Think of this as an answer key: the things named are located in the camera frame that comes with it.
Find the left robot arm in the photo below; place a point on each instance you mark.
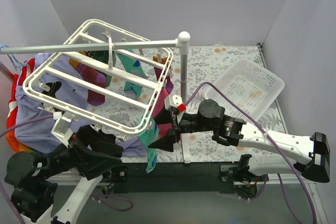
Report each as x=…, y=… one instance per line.
x=33, y=195

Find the white plastic basket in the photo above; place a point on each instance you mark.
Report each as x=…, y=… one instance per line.
x=250, y=86

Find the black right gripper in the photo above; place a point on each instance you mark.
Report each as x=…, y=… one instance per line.
x=177, y=130

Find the floral table mat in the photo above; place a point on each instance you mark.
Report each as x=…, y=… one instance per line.
x=230, y=110

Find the white sock drying hanger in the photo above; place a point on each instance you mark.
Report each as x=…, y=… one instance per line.
x=80, y=96

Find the blue wire hanger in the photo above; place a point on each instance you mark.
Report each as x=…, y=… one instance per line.
x=16, y=64

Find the dark green sock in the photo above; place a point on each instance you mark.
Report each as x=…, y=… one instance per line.
x=102, y=56

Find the teal patterned sock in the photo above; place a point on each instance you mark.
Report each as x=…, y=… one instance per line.
x=148, y=136

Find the yellow orange sock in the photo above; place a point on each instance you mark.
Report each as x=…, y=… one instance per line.
x=75, y=63

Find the pink sock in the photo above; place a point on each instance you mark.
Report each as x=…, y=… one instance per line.
x=164, y=124

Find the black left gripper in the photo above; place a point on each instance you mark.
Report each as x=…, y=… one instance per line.
x=87, y=142

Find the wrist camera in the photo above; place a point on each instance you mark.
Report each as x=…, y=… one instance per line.
x=174, y=102
x=61, y=129

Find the grey clothes rack stand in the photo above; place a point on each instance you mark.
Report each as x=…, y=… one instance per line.
x=93, y=44

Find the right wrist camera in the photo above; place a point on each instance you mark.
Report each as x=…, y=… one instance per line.
x=174, y=102

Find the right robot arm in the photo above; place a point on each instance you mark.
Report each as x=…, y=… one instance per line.
x=307, y=155

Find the red rainbow garment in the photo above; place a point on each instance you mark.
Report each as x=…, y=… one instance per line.
x=18, y=78

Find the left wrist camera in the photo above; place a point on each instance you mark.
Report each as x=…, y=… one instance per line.
x=61, y=129

